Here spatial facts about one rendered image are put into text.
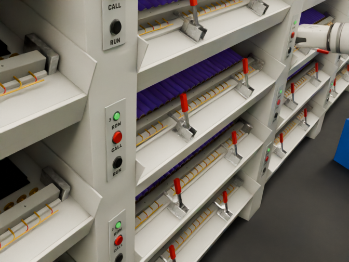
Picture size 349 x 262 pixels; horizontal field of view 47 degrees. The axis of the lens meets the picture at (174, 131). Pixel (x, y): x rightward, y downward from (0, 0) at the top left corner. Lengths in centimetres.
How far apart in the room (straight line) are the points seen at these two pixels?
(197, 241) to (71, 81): 72
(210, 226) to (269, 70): 47
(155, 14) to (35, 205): 35
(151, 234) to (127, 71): 41
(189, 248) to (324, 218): 58
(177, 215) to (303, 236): 61
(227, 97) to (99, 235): 48
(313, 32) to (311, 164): 73
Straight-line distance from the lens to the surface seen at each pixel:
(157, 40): 67
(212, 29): 78
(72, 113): 51
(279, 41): 112
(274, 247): 136
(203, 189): 100
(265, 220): 144
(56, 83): 51
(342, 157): 183
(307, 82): 169
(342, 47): 121
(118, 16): 52
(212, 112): 90
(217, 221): 121
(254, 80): 109
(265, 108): 119
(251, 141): 121
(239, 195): 132
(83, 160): 58
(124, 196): 66
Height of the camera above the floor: 93
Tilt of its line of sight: 30 degrees down
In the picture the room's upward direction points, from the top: 4 degrees clockwise
